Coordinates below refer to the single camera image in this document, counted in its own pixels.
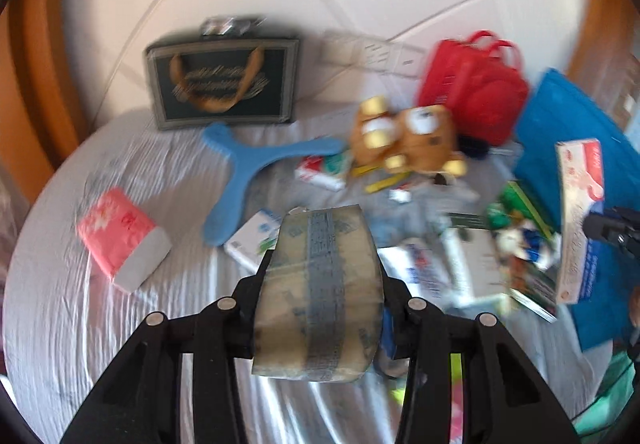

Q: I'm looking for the black gift box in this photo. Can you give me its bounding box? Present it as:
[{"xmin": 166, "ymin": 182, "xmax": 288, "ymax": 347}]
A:
[{"xmin": 144, "ymin": 27, "xmax": 303, "ymax": 131}]

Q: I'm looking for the blue plastic crate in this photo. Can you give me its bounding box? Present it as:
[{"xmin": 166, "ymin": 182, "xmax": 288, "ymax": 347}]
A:
[{"xmin": 512, "ymin": 68, "xmax": 640, "ymax": 352}]

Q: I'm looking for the clear packing tape roll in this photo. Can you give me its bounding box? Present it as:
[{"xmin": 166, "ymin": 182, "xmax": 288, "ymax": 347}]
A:
[{"xmin": 251, "ymin": 205, "xmax": 386, "ymax": 382}]

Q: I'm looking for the red toy suitcase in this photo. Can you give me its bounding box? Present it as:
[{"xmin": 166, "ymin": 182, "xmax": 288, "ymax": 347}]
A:
[{"xmin": 417, "ymin": 30, "xmax": 530, "ymax": 147}]

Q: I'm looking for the green cardboard box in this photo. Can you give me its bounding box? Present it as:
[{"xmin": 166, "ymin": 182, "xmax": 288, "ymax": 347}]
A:
[{"xmin": 487, "ymin": 181, "xmax": 553, "ymax": 237}]

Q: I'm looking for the curved wooden wall frame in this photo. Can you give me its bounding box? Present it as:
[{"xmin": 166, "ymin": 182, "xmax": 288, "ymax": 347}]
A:
[
  {"xmin": 0, "ymin": 0, "xmax": 91, "ymax": 185},
  {"xmin": 565, "ymin": 0, "xmax": 640, "ymax": 125}
]

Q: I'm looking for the white wall socket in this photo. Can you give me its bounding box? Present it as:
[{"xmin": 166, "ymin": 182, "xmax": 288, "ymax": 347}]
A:
[{"xmin": 360, "ymin": 39, "xmax": 396, "ymax": 70}]

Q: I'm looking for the green red book box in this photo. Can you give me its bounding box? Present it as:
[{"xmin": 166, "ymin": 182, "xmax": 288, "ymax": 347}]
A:
[{"xmin": 507, "ymin": 264, "xmax": 561, "ymax": 322}]

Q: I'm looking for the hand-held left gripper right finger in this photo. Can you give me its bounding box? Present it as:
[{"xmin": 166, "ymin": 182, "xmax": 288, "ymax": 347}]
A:
[{"xmin": 372, "ymin": 267, "xmax": 581, "ymax": 444}]

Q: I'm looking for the round desktop with striped tablecloth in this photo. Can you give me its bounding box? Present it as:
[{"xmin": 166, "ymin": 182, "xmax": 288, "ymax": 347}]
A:
[{"xmin": 2, "ymin": 111, "xmax": 631, "ymax": 444}]

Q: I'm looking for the long white pink box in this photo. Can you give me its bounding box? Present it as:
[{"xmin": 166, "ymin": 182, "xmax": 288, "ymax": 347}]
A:
[{"xmin": 555, "ymin": 138, "xmax": 606, "ymax": 305}]

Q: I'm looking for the brown plush bear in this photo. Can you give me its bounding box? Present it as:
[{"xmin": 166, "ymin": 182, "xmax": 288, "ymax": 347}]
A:
[{"xmin": 350, "ymin": 96, "xmax": 468, "ymax": 175}]

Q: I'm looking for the pink tissue pack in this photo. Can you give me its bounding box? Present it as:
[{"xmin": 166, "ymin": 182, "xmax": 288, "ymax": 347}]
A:
[{"xmin": 76, "ymin": 187, "xmax": 173, "ymax": 295}]

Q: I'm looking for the blue white toy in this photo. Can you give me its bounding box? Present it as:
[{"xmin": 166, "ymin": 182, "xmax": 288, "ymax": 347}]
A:
[{"xmin": 517, "ymin": 219, "xmax": 553, "ymax": 265}]

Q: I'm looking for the red white small box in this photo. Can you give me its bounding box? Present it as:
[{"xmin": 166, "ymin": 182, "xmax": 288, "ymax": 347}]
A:
[{"xmin": 294, "ymin": 155, "xmax": 351, "ymax": 192}]

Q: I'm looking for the white cardboard box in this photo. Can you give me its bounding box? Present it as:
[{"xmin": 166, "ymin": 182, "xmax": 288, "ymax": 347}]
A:
[{"xmin": 445, "ymin": 227, "xmax": 511, "ymax": 307}]

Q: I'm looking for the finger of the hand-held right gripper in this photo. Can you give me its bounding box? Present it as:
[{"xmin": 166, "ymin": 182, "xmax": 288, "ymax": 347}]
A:
[{"xmin": 582, "ymin": 207, "xmax": 640, "ymax": 265}]

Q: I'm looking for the white red toothpaste box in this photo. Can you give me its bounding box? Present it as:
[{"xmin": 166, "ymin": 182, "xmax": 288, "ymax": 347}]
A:
[{"xmin": 395, "ymin": 244, "xmax": 446, "ymax": 305}]

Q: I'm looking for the blue plastic boomerang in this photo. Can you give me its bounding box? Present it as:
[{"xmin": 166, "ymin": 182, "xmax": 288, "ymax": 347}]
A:
[{"xmin": 201, "ymin": 121, "xmax": 346, "ymax": 247}]

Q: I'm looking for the small silver metal object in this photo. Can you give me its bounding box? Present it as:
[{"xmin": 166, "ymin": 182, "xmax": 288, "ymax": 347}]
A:
[{"xmin": 200, "ymin": 16, "xmax": 256, "ymax": 36}]

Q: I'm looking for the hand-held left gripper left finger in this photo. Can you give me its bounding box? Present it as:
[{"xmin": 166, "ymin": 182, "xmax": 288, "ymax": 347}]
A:
[{"xmin": 59, "ymin": 249, "xmax": 281, "ymax": 444}]

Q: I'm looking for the teal green cloth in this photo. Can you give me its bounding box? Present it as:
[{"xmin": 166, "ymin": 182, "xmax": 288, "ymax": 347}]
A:
[{"xmin": 575, "ymin": 349, "xmax": 640, "ymax": 435}]

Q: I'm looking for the white blue small box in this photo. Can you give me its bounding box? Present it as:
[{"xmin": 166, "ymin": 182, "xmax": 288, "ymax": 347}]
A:
[{"xmin": 223, "ymin": 208, "xmax": 283, "ymax": 275}]

